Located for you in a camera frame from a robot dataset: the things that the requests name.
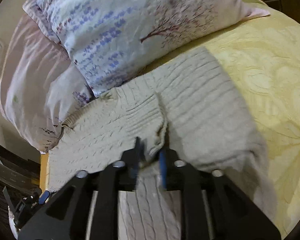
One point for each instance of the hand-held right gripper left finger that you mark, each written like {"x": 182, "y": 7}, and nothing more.
{"x": 135, "y": 166}

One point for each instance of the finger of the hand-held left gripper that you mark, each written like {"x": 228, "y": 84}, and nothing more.
{"x": 43, "y": 197}

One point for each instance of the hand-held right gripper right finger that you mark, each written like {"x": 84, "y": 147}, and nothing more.
{"x": 162, "y": 170}

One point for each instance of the pink floral print pillow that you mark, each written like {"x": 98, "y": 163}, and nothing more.
{"x": 37, "y": 80}

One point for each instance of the yellow quilted bedspread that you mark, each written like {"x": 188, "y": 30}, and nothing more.
{"x": 272, "y": 85}

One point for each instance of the blue floral print pillow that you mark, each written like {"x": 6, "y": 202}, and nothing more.
{"x": 120, "y": 27}

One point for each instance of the wooden bed frame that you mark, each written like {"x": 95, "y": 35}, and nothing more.
{"x": 43, "y": 170}

